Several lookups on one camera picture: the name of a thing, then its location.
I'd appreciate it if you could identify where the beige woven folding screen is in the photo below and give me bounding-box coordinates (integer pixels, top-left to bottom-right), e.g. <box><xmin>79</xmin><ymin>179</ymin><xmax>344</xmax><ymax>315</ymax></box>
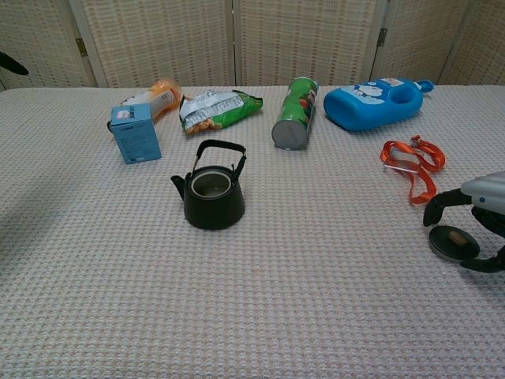
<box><xmin>0</xmin><ymin>0</ymin><xmax>505</xmax><ymax>92</ymax></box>

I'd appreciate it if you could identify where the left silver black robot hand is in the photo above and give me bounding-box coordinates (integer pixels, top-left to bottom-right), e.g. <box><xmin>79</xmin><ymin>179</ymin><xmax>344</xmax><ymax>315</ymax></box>
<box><xmin>0</xmin><ymin>51</ymin><xmax>30</xmax><ymax>76</ymax></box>

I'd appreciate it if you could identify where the black kettle lid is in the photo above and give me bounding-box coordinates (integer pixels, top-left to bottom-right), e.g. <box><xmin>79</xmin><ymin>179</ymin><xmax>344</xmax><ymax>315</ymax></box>
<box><xmin>428</xmin><ymin>224</ymin><xmax>481</xmax><ymax>263</ymax></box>

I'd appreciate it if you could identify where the pale woven tablecloth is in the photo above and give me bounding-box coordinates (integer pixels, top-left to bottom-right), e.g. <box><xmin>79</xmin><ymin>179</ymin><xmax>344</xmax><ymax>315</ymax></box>
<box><xmin>0</xmin><ymin>84</ymin><xmax>505</xmax><ymax>379</ymax></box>

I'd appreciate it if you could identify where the green silver snack bag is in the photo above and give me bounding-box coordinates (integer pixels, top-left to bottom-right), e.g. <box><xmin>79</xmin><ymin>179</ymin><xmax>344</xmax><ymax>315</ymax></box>
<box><xmin>178</xmin><ymin>89</ymin><xmax>264</xmax><ymax>137</ymax></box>

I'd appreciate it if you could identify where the orange lanyard with clip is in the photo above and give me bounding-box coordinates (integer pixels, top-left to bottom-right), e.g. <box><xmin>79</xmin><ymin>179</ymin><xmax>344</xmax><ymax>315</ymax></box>
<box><xmin>380</xmin><ymin>135</ymin><xmax>447</xmax><ymax>205</ymax></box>

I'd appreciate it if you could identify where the orange drink bottle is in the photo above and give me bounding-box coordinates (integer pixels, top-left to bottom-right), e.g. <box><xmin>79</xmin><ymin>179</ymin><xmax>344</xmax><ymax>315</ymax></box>
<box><xmin>118</xmin><ymin>77</ymin><xmax>183</xmax><ymax>124</ymax></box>

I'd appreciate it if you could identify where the black kettle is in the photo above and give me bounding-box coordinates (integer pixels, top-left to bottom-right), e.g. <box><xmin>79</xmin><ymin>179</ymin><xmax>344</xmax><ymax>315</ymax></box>
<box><xmin>170</xmin><ymin>139</ymin><xmax>248</xmax><ymax>231</ymax></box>

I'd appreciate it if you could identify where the green chips can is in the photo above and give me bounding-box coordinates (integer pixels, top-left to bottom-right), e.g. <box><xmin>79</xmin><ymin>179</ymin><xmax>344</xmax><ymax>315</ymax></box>
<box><xmin>271</xmin><ymin>76</ymin><xmax>320</xmax><ymax>152</ymax></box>

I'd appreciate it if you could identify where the small light blue box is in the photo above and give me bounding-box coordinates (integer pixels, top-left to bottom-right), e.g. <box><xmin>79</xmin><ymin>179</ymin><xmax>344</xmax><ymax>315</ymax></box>
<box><xmin>109</xmin><ymin>103</ymin><xmax>163</xmax><ymax>165</ymax></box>

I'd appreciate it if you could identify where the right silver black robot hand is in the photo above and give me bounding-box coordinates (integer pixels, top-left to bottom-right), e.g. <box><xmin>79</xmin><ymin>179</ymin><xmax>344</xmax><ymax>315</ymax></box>
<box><xmin>422</xmin><ymin>171</ymin><xmax>505</xmax><ymax>274</ymax></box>

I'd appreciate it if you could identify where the blue detergent bottle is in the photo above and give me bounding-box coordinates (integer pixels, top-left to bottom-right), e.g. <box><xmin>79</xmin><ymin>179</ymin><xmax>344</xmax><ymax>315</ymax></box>
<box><xmin>323</xmin><ymin>77</ymin><xmax>436</xmax><ymax>133</ymax></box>

